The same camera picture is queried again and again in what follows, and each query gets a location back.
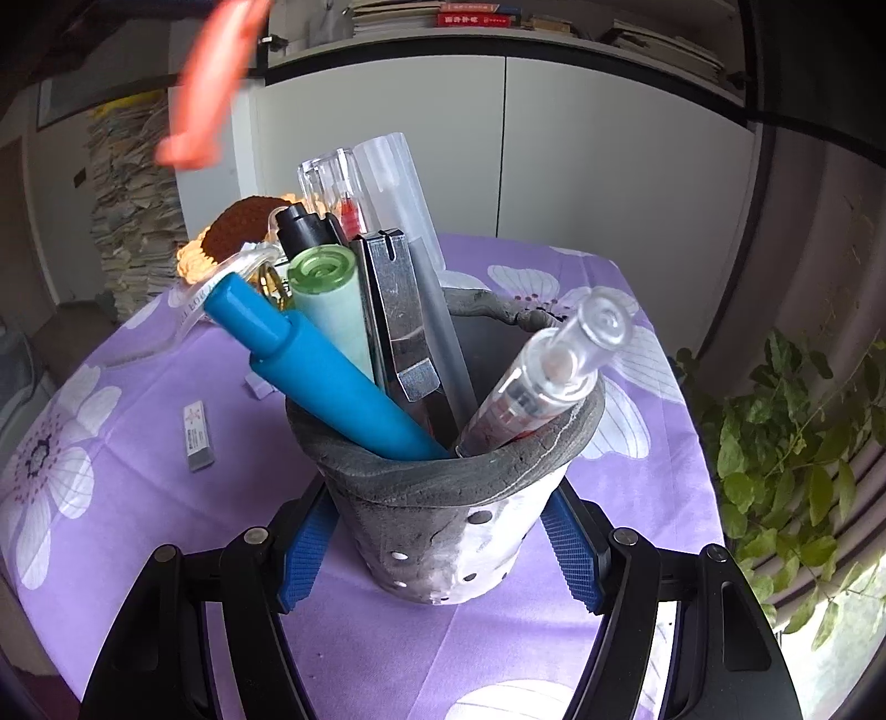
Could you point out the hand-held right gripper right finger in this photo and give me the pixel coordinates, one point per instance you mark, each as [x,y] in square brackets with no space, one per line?
[571,554]

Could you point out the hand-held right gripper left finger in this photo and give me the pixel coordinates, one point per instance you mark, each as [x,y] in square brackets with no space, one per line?
[304,561]

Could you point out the grey pen holder cup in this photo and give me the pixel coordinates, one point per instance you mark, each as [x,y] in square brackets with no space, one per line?
[415,526]

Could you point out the blue pen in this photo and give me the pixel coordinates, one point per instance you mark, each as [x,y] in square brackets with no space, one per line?
[332,388]

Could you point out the orange utility knife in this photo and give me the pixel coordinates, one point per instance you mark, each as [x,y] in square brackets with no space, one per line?
[204,90]

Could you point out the purple floral tablecloth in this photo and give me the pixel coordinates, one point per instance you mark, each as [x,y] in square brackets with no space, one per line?
[173,526]

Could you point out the white eraser with label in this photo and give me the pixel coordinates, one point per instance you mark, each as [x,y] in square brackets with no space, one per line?
[197,439]

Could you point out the clear plastic pen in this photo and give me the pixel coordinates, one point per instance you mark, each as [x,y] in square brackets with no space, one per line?
[547,374]

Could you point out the green potted plant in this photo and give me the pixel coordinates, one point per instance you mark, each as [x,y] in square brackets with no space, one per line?
[782,471]

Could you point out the green marker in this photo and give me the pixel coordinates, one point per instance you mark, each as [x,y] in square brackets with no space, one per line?
[325,298]

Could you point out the silver nail clipper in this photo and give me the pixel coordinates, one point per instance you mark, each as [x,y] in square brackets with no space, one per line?
[398,311]

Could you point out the crochet sunflower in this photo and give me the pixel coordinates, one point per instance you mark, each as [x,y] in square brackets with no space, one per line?
[232,228]

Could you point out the stack of old papers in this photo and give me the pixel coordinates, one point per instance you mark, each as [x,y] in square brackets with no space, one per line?
[135,221]

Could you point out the clear red-ink pen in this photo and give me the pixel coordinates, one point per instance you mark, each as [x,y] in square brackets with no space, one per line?
[332,180]

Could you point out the frosted plastic tube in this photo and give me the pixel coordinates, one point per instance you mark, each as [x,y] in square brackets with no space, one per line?
[394,187]

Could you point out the white cabinet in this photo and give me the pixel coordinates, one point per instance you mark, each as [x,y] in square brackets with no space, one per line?
[588,152]

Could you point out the grey curtain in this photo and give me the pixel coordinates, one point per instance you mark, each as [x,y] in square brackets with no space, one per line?
[844,242]

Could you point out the pile of books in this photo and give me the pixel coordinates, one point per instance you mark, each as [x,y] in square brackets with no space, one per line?
[484,17]

